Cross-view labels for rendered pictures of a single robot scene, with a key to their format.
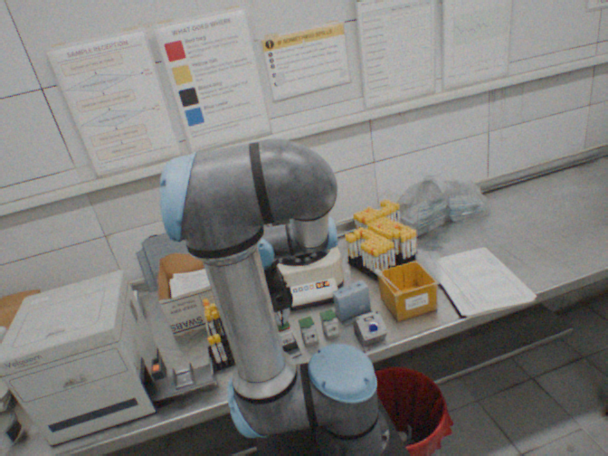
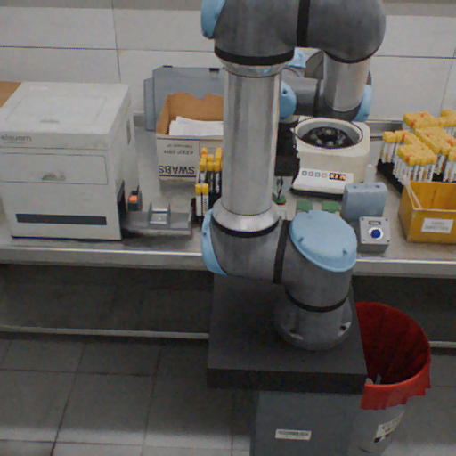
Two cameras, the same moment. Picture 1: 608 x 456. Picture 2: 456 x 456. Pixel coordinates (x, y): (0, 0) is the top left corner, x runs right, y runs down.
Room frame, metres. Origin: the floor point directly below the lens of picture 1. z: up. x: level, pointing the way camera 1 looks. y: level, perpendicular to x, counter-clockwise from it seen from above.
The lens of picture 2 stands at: (-0.22, -0.03, 1.73)
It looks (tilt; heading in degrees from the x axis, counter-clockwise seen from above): 36 degrees down; 12
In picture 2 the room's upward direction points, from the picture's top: 1 degrees clockwise
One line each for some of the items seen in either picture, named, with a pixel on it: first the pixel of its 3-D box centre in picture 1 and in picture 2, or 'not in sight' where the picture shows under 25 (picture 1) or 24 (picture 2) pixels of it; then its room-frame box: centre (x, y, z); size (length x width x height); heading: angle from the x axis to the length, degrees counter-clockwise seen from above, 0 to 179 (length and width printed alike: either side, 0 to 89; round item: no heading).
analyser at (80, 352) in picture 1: (92, 352); (76, 159); (0.92, 0.61, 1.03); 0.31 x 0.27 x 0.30; 100
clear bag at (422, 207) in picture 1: (419, 201); not in sight; (1.53, -0.49, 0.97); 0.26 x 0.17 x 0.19; 116
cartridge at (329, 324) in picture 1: (329, 324); (329, 217); (0.99, -0.03, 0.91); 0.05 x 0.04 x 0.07; 10
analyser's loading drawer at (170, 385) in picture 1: (175, 381); (150, 216); (0.87, 0.40, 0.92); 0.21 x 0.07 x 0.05; 100
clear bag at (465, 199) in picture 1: (463, 195); not in sight; (1.55, -0.67, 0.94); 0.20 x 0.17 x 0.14; 81
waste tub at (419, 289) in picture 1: (407, 290); (431, 212); (1.05, -0.28, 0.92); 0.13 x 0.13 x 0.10; 8
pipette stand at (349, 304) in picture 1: (352, 302); (362, 203); (1.05, -0.11, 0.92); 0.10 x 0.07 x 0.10; 107
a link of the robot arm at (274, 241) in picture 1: (263, 244); (288, 95); (0.87, 0.08, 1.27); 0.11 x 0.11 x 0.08; 89
